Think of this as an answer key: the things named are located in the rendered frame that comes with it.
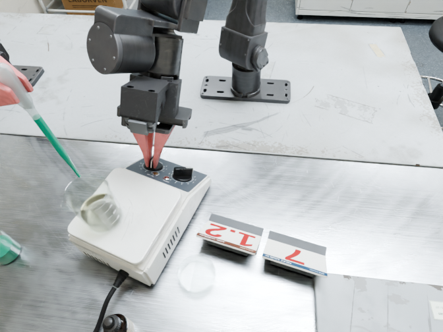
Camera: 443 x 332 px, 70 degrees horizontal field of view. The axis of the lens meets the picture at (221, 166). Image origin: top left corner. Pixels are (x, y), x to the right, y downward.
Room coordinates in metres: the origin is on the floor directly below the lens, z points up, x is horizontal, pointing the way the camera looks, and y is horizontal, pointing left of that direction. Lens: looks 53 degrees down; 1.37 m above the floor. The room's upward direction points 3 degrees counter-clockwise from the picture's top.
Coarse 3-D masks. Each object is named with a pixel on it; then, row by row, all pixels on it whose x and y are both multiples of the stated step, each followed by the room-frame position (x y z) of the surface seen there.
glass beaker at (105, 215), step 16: (96, 176) 0.23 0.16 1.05; (64, 192) 0.20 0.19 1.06; (80, 192) 0.22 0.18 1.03; (96, 192) 0.23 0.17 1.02; (112, 192) 0.21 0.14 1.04; (64, 208) 0.18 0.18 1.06; (80, 208) 0.21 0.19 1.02; (96, 208) 0.19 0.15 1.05; (112, 208) 0.20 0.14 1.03; (96, 224) 0.18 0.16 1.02; (112, 224) 0.19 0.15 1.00
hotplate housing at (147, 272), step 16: (144, 176) 0.29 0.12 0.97; (208, 176) 0.31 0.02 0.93; (192, 192) 0.26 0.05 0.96; (176, 208) 0.23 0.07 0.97; (192, 208) 0.25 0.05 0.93; (176, 224) 0.21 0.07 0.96; (80, 240) 0.18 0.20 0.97; (160, 240) 0.18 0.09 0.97; (176, 240) 0.20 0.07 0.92; (96, 256) 0.17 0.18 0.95; (112, 256) 0.16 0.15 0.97; (160, 256) 0.16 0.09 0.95; (128, 272) 0.15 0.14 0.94; (144, 272) 0.14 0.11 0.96; (160, 272) 0.15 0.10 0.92
